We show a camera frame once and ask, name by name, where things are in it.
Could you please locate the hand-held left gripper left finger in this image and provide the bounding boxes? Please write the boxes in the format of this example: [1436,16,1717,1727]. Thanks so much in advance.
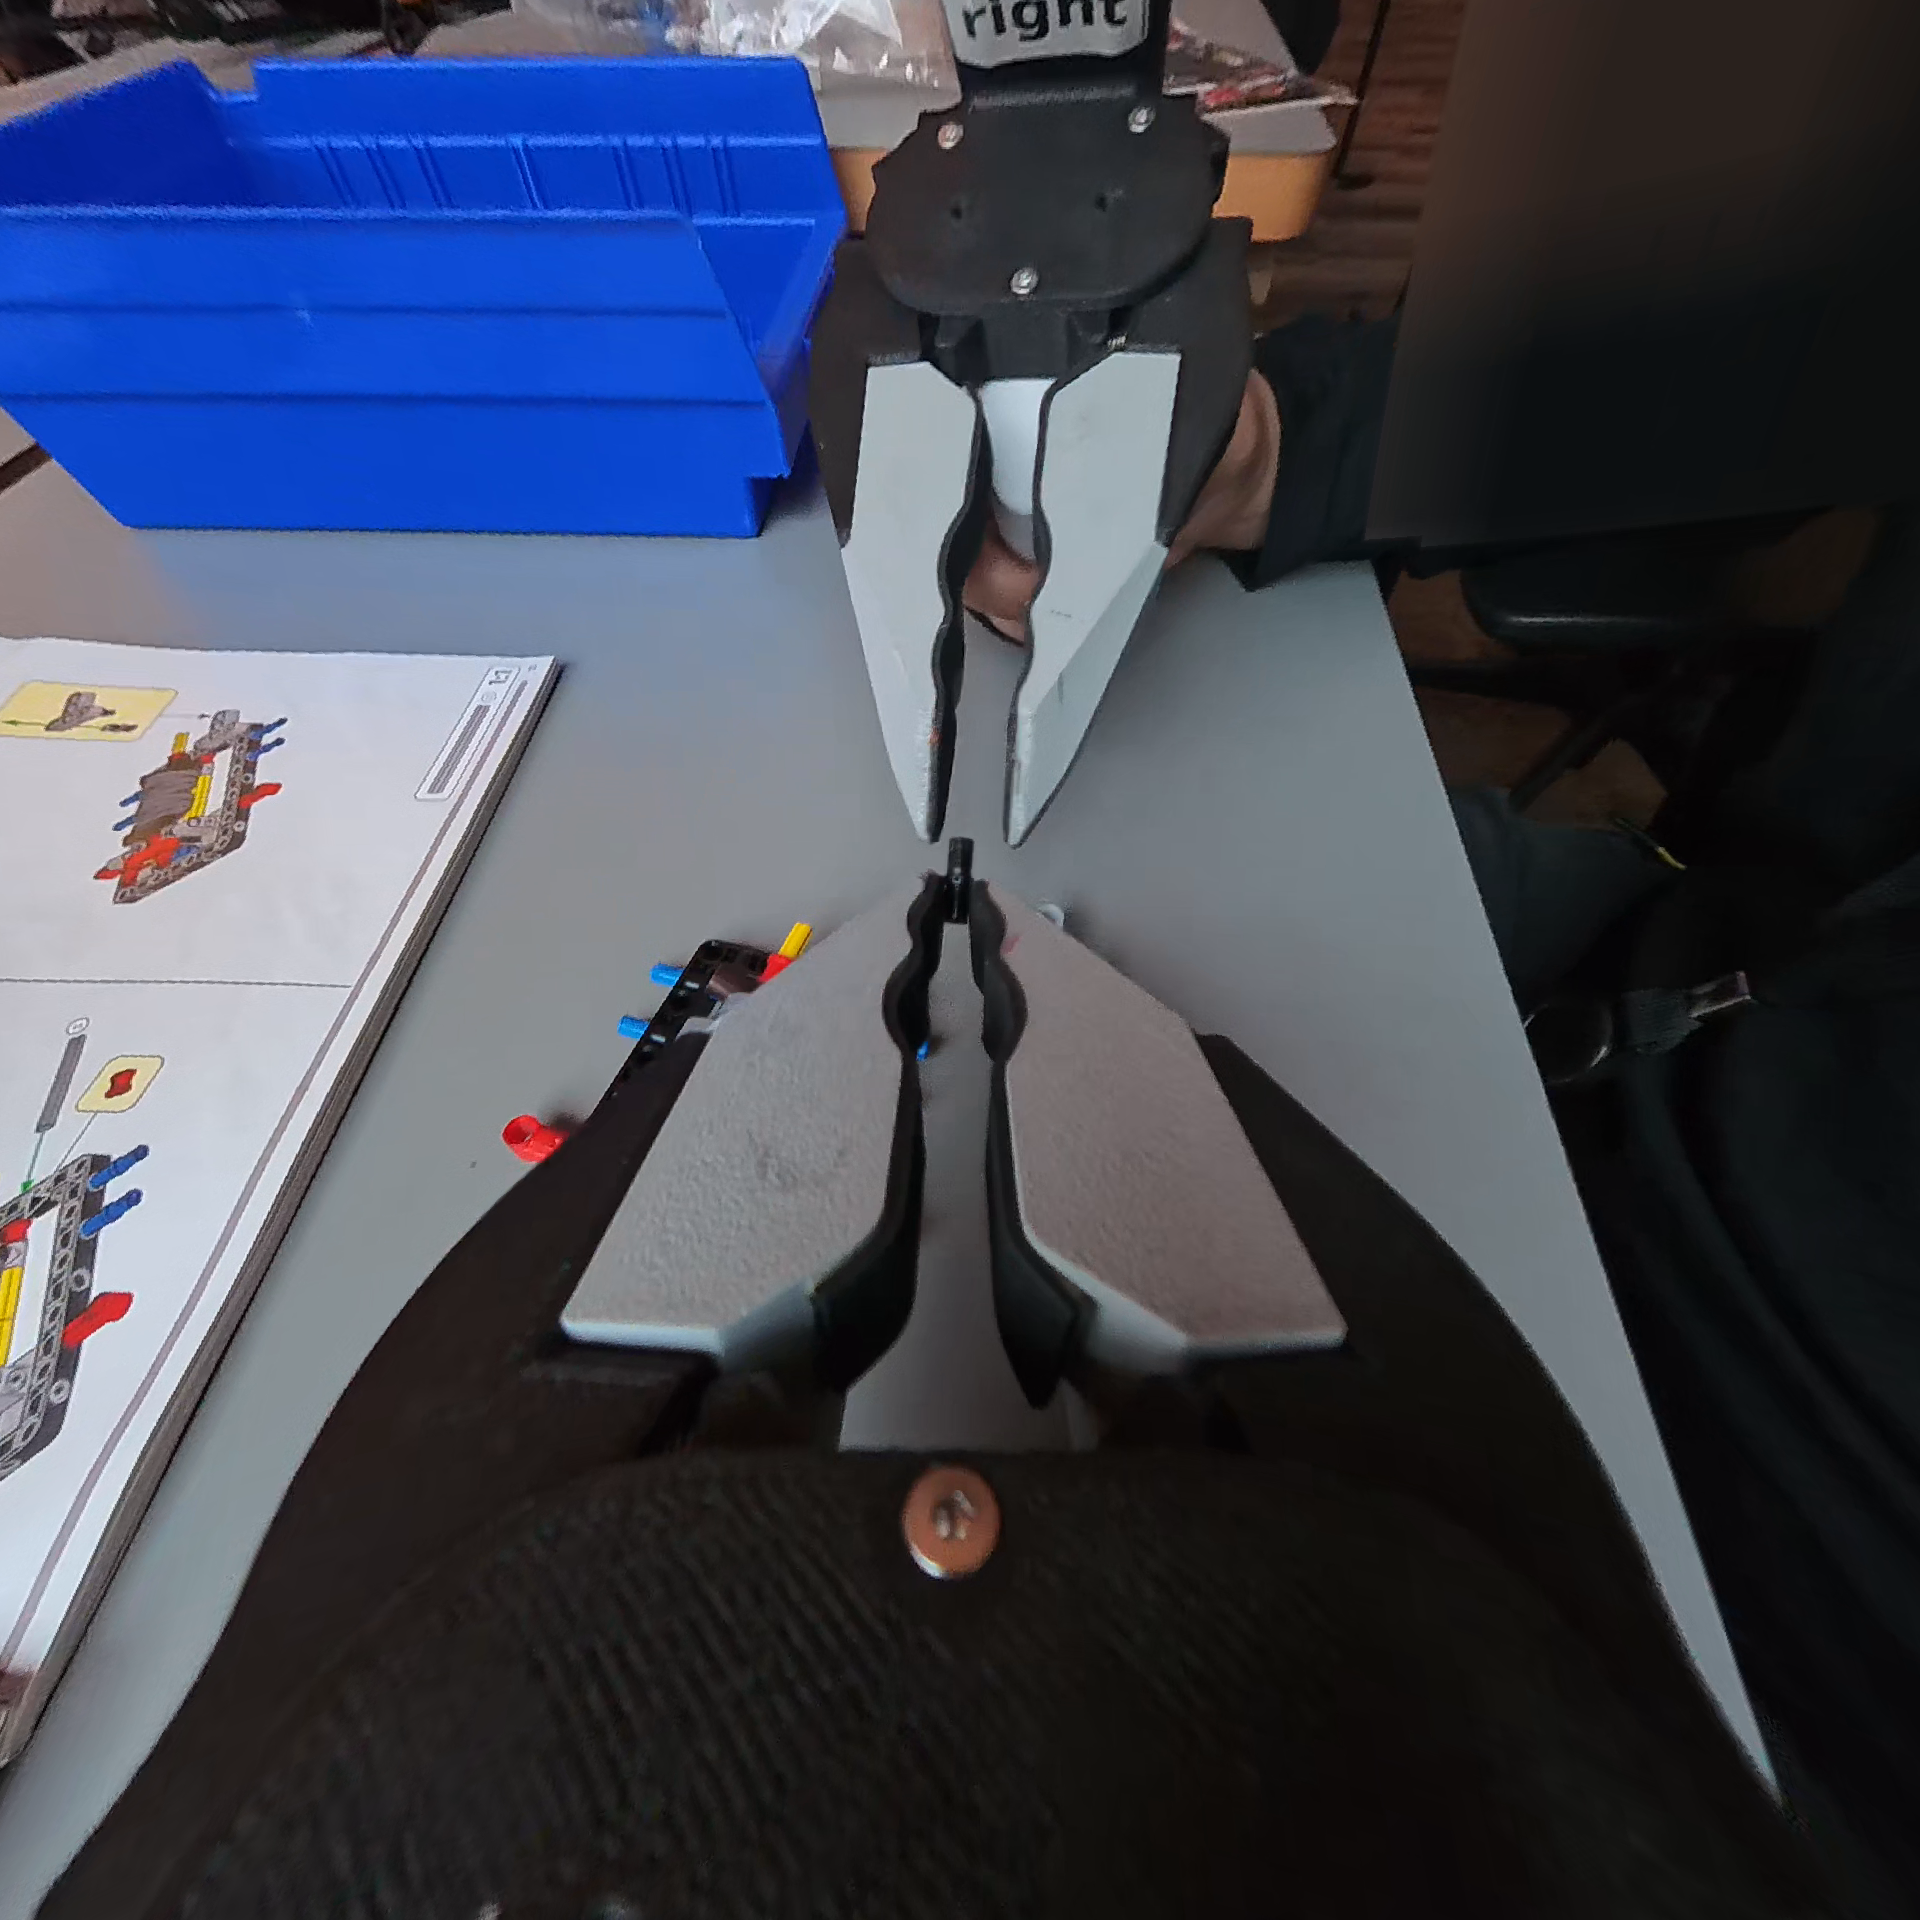
[559,875,950,1398]

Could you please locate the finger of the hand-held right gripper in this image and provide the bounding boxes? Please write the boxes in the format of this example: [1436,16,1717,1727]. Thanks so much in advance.
[841,367,989,841]
[1001,344,1184,848]

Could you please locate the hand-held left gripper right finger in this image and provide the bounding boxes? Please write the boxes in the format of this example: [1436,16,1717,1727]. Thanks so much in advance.
[965,876,1349,1413]

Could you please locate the person's right forearm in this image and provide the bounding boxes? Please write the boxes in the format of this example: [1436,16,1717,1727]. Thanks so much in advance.
[1223,316,1381,591]

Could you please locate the lego instruction booklet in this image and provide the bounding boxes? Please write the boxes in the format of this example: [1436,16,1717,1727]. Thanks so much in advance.
[0,635,562,1772]

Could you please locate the person's right hand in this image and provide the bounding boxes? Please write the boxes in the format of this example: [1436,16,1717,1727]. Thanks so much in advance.
[965,367,1288,647]

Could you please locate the dark printed packet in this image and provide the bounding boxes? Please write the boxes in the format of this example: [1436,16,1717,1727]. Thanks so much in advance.
[1168,19,1357,115]

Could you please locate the clear plastic bags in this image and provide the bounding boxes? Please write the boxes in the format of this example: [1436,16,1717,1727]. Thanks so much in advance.
[699,0,961,91]

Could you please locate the black badge reel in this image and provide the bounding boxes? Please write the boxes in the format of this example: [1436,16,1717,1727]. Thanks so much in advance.
[1520,990,1616,1085]

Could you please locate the black office chair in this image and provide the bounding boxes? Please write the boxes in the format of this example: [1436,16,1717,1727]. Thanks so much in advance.
[1412,507,1920,811]

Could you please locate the blue plastic bin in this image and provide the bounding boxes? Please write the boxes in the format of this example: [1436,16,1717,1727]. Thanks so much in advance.
[0,50,848,538]

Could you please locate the lego engine frame assembly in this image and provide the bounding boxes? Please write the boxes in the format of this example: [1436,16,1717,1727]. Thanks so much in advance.
[500,923,939,1163]

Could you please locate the black lanyard strap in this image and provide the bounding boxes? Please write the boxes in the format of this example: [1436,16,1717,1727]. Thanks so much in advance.
[1612,965,1756,1039]

